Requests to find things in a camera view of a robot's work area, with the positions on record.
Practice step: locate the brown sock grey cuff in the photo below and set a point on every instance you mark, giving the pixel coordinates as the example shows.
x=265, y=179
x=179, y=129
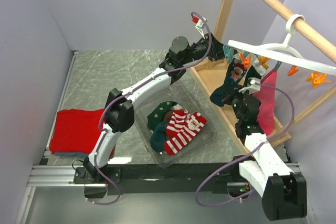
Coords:
x=167, y=116

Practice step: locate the teal santa sock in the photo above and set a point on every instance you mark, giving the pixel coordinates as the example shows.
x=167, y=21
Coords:
x=158, y=137
x=234, y=74

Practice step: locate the clear plastic bin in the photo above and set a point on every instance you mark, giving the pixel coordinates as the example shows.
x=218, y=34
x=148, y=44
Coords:
x=134, y=145

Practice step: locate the pink towel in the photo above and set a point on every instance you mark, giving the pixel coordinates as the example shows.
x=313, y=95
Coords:
x=266, y=96

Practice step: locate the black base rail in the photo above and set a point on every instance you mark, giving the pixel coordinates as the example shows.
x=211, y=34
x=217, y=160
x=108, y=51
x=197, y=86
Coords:
x=149, y=178

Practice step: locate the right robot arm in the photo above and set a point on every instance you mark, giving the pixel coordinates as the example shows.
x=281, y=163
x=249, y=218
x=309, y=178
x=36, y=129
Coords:
x=283, y=192

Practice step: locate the white round clip hanger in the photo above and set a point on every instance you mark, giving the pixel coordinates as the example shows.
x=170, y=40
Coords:
x=283, y=52

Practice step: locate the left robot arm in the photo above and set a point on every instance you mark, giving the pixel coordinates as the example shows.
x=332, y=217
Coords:
x=118, y=115

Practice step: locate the aluminium frame rail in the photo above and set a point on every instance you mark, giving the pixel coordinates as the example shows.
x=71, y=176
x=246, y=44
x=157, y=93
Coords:
x=44, y=175

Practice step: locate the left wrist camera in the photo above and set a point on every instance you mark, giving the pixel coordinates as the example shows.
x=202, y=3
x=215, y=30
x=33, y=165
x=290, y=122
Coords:
x=199, y=25

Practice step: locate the wooden drying rack frame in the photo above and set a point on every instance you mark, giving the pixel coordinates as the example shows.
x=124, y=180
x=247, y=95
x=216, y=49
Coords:
x=208, y=74

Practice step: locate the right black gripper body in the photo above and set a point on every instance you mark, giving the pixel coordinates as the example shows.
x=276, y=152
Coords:
x=235, y=97

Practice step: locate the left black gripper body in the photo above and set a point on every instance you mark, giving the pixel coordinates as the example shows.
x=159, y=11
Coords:
x=213, y=54

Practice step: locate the red white striped sock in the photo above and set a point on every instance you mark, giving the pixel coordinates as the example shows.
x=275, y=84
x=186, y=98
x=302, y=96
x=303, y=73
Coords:
x=176, y=123

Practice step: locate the green dotted duck sock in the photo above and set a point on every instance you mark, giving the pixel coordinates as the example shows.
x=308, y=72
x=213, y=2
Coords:
x=155, y=117

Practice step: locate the red folded cloth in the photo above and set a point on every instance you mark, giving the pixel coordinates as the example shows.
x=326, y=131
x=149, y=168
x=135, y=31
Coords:
x=75, y=133

